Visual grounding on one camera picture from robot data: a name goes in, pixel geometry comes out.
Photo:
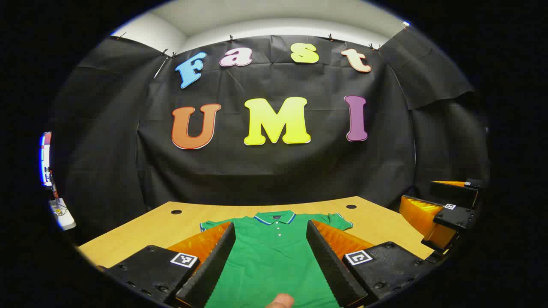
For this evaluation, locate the black backdrop cloth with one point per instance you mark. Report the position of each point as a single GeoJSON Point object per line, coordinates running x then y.
{"type": "Point", "coordinates": [278, 171]}

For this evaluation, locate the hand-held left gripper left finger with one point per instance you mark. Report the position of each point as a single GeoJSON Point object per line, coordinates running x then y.
{"type": "Point", "coordinates": [209, 269]}

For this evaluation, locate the green T-shirt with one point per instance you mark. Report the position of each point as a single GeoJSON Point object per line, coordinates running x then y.
{"type": "Point", "coordinates": [274, 256]}

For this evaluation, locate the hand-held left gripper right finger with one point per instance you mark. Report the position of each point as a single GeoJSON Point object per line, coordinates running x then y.
{"type": "Point", "coordinates": [329, 265]}

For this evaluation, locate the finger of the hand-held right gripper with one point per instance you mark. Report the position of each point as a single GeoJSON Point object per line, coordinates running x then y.
{"type": "Point", "coordinates": [456, 219]}
{"type": "Point", "coordinates": [454, 192]}

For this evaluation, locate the computer monitor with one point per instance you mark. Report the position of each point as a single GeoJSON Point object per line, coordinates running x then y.
{"type": "Point", "coordinates": [45, 160]}

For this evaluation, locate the white device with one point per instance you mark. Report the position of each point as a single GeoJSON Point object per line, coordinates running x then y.
{"type": "Point", "coordinates": [63, 216]}

